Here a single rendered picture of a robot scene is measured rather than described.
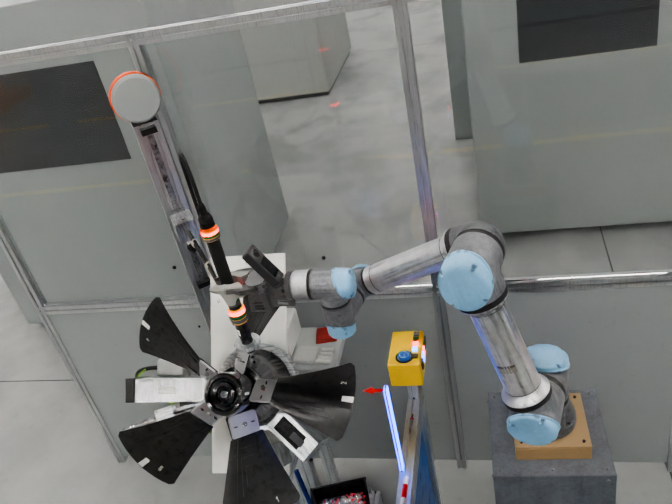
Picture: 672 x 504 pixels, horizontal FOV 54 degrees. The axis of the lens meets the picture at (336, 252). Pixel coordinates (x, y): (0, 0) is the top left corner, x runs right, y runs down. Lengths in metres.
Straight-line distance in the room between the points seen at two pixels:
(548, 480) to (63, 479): 2.61
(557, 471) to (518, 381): 0.36
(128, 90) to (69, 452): 2.28
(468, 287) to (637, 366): 1.44
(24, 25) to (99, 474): 2.29
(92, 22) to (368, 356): 2.12
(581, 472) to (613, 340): 0.89
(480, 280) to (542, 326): 1.21
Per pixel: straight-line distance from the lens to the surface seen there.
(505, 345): 1.52
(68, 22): 3.73
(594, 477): 1.87
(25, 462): 4.04
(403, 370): 2.08
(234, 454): 1.94
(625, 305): 2.56
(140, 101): 2.21
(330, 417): 1.84
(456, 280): 1.41
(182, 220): 2.26
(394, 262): 1.66
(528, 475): 1.86
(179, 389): 2.15
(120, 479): 3.64
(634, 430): 3.00
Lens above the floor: 2.45
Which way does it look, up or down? 32 degrees down
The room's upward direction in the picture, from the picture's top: 13 degrees counter-clockwise
